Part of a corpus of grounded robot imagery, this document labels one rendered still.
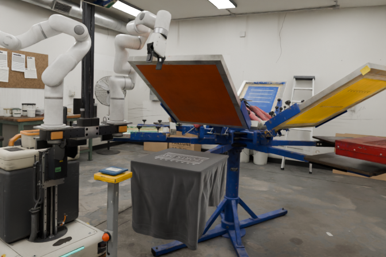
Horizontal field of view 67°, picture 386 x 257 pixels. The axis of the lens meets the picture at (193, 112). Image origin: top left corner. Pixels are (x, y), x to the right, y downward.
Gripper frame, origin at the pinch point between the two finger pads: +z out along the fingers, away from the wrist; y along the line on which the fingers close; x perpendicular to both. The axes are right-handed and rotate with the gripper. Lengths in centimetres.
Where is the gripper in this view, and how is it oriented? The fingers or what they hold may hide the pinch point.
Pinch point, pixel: (154, 64)
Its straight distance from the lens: 148.1
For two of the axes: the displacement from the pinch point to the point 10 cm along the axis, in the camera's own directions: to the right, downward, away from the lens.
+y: -3.9, -2.5, -8.8
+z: -1.6, 9.7, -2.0
